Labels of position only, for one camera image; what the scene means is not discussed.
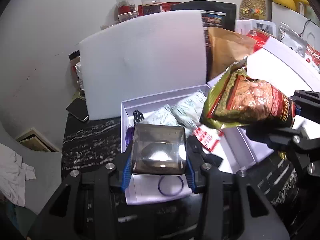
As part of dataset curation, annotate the nutritious cereal bag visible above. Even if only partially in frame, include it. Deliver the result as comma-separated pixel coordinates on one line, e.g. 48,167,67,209
200,57,295,129

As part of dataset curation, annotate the wooden picture frame on floor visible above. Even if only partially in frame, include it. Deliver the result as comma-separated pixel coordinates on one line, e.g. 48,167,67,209
15,127,61,152

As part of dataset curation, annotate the red green snack bag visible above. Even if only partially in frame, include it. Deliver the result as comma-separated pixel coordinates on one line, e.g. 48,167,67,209
304,44,320,67

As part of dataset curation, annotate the smoky transparent square box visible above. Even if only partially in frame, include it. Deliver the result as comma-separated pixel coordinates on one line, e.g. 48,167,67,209
131,124,187,176

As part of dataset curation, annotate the white cloth on chair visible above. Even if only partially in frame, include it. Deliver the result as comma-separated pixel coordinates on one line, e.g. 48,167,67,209
0,144,36,207

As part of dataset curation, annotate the grey chair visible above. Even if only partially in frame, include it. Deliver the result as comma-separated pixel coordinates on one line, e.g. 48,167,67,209
1,127,61,214

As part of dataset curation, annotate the white gift box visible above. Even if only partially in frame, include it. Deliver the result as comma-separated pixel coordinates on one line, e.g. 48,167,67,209
121,37,319,205

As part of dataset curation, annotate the black polka dot cloth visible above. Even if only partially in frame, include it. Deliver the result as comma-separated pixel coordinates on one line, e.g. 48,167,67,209
133,110,144,125

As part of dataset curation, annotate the black printed bag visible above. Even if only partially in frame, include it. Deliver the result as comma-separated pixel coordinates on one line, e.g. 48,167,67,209
171,0,236,47

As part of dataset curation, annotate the woven round basket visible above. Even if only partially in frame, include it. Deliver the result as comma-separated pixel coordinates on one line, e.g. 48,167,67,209
239,0,266,20

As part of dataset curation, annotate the purple hair ring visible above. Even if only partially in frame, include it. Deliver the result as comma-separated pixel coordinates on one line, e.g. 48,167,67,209
157,175,185,197

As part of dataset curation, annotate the white foam board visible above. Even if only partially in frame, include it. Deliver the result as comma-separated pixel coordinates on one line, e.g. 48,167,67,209
79,10,207,120

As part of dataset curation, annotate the dark glass jar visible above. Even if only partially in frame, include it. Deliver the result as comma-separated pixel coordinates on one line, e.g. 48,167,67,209
141,0,162,15

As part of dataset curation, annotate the brown paper bag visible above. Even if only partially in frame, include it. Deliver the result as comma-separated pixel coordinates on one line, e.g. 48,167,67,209
208,27,255,80

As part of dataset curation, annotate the black smartphone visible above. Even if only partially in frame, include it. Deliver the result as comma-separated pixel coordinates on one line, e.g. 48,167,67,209
66,98,89,122

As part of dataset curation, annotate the red white snack packet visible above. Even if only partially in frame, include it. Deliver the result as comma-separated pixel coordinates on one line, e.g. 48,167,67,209
193,125,224,152

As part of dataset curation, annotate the white patterned snack pouch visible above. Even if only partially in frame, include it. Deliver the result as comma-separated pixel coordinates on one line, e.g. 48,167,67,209
140,104,183,126

